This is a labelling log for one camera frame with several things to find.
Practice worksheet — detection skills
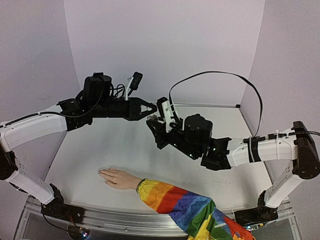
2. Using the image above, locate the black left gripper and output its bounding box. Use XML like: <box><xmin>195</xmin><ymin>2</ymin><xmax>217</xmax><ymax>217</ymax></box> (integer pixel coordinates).
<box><xmin>93</xmin><ymin>97</ymin><xmax>160</xmax><ymax>122</ymax></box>

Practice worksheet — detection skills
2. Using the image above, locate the glitter nail polish bottle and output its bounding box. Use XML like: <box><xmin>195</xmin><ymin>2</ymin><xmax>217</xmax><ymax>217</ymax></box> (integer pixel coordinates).
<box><xmin>147</xmin><ymin>114</ymin><xmax>159</xmax><ymax>122</ymax></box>

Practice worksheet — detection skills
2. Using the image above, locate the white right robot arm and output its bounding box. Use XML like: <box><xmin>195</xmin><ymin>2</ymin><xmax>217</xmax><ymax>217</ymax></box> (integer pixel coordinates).
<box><xmin>146</xmin><ymin>114</ymin><xmax>320</xmax><ymax>226</ymax></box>

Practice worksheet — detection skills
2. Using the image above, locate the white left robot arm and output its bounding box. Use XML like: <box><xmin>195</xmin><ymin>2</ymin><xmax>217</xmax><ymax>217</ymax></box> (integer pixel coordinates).
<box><xmin>0</xmin><ymin>72</ymin><xmax>157</xmax><ymax>224</ymax></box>

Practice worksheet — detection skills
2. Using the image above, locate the mannequin hand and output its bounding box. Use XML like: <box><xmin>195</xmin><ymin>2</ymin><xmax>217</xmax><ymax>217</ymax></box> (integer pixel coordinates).
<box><xmin>98</xmin><ymin>168</ymin><xmax>142</xmax><ymax>190</ymax></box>

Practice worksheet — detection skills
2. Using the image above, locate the rainbow coloured sleeve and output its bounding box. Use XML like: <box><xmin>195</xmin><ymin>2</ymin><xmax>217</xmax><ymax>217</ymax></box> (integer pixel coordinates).
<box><xmin>136</xmin><ymin>178</ymin><xmax>255</xmax><ymax>240</ymax></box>

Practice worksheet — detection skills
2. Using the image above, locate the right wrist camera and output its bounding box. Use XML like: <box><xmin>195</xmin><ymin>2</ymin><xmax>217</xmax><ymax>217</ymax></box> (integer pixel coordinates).
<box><xmin>156</xmin><ymin>97</ymin><xmax>183</xmax><ymax>133</ymax></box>

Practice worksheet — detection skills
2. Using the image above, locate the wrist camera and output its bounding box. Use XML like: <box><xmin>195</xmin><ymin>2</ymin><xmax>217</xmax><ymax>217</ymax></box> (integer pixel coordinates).
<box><xmin>124</xmin><ymin>72</ymin><xmax>143</xmax><ymax>101</ymax></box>
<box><xmin>156</xmin><ymin>97</ymin><xmax>183</xmax><ymax>133</ymax></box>

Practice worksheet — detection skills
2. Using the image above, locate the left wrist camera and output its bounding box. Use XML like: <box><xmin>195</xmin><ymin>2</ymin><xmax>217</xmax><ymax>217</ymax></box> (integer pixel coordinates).
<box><xmin>124</xmin><ymin>72</ymin><xmax>143</xmax><ymax>101</ymax></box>

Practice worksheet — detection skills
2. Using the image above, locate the black camera cable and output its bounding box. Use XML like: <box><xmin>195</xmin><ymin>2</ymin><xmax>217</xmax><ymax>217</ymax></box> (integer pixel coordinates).
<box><xmin>168</xmin><ymin>71</ymin><xmax>264</xmax><ymax>138</ymax></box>

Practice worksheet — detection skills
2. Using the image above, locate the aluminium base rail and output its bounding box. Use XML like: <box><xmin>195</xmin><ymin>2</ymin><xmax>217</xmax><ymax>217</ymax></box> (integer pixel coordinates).
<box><xmin>23</xmin><ymin>196</ymin><xmax>293</xmax><ymax>237</ymax></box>

